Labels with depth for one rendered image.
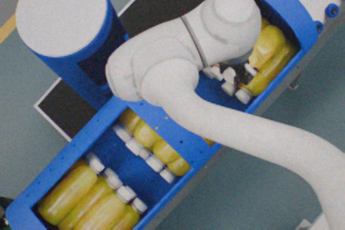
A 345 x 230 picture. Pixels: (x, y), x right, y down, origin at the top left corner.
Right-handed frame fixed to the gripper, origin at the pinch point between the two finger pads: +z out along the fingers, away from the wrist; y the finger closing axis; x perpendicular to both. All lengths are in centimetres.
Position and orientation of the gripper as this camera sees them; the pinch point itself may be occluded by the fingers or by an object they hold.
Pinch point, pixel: (232, 71)
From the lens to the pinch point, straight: 133.1
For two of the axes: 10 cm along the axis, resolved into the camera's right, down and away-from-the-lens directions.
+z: 0.4, 2.5, 9.7
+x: -6.8, 7.2, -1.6
